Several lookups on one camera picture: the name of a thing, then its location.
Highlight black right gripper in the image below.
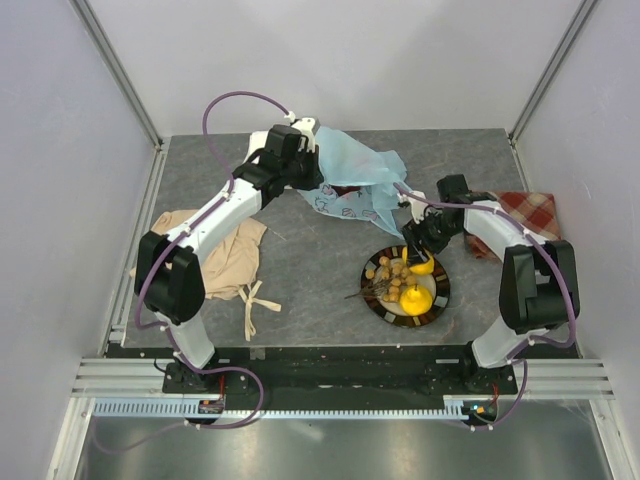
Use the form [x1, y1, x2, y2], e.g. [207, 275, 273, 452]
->
[400, 208, 462, 267]

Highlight yellow fake lemon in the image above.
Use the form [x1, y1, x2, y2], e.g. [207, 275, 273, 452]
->
[401, 246, 435, 276]

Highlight light blue plastic bag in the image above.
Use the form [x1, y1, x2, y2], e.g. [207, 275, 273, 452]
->
[298, 127, 426, 237]

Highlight yellow fake berry bunch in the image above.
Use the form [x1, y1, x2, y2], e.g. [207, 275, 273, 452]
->
[348, 256, 416, 303]

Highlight yellow fake pear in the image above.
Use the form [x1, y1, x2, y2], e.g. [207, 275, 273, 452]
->
[398, 284, 433, 316]

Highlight dark red fake apple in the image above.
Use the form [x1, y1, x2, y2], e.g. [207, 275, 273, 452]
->
[333, 186, 361, 197]

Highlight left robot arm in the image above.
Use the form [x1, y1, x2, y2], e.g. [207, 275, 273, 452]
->
[134, 117, 324, 393]

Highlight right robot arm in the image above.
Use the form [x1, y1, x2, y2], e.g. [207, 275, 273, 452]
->
[397, 174, 580, 394]

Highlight white folded cloth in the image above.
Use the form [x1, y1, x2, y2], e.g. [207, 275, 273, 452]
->
[245, 131, 268, 161]

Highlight dark rimmed beige plate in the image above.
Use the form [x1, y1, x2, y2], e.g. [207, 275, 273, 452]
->
[358, 246, 450, 328]

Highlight red plaid cloth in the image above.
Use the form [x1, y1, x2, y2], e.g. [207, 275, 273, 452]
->
[488, 191, 562, 241]

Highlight beige crumpled cloth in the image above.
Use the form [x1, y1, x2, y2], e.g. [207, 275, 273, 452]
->
[129, 209, 282, 342]

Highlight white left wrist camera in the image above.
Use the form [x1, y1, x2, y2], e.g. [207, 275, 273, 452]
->
[284, 111, 321, 152]

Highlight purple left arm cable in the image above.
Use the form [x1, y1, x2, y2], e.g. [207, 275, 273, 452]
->
[134, 90, 296, 331]

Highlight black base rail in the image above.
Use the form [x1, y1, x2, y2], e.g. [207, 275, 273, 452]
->
[162, 342, 526, 401]

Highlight aluminium frame rail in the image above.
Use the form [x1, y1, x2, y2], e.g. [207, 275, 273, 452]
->
[71, 358, 614, 400]

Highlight white slotted cable duct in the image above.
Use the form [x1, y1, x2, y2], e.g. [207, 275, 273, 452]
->
[92, 394, 499, 419]

